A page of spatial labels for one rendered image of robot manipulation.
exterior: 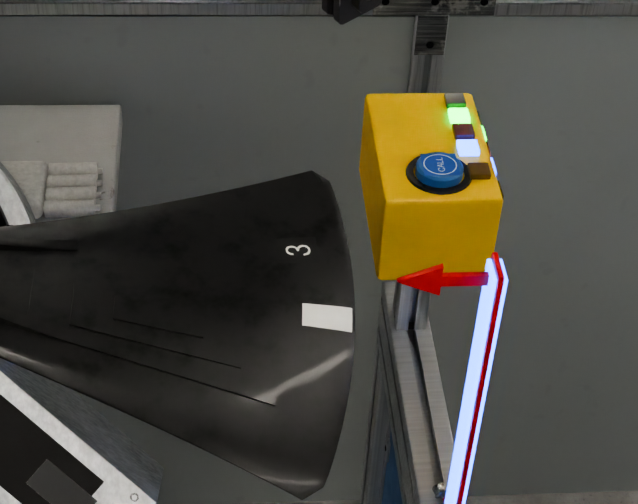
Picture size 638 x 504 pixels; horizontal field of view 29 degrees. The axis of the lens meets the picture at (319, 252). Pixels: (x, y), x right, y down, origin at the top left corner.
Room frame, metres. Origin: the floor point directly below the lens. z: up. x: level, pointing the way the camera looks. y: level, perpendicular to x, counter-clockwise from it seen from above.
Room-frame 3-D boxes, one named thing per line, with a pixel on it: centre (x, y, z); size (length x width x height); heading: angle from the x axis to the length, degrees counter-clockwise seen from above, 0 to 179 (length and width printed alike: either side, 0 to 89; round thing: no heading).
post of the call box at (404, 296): (0.89, -0.09, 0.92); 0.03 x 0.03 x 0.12; 6
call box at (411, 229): (0.89, -0.09, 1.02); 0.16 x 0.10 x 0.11; 6
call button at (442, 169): (0.84, -0.10, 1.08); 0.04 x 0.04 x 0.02
